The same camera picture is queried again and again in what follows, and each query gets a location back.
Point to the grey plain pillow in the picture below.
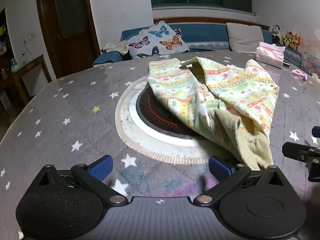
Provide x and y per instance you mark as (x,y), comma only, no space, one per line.
(244,38)

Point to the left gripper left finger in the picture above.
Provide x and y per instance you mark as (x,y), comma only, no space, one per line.
(82,185)

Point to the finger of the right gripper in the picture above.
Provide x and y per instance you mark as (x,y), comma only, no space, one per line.
(299,152)
(315,131)

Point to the beige crumpled cloth on sofa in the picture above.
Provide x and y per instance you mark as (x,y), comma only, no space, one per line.
(121,48)

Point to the dark wooden shelf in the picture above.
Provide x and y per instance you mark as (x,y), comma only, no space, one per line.
(7,85)

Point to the round black induction cooker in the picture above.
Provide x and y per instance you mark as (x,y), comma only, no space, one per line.
(156,116)

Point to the yellow plush toy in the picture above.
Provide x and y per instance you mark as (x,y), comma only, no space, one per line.
(287,40)

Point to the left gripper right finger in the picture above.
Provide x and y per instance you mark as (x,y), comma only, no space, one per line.
(234,178)

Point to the dark wooden door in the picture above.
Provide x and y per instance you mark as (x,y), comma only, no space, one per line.
(69,34)

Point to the orange fox plush toy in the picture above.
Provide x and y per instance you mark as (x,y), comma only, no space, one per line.
(295,42)

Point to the butterfly print pillow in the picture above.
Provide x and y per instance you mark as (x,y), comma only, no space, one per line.
(157,39)

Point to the brown wooden side table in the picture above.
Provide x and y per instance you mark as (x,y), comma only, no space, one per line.
(30,78)

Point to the panda plush toy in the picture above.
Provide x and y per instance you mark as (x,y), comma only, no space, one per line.
(276,34)

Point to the pink tissue box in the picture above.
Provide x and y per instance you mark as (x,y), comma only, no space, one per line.
(270,54)

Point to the colourful patterned children's pants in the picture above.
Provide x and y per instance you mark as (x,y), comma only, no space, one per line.
(228,105)

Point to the small pink cloth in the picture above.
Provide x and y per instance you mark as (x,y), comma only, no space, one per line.
(299,74)

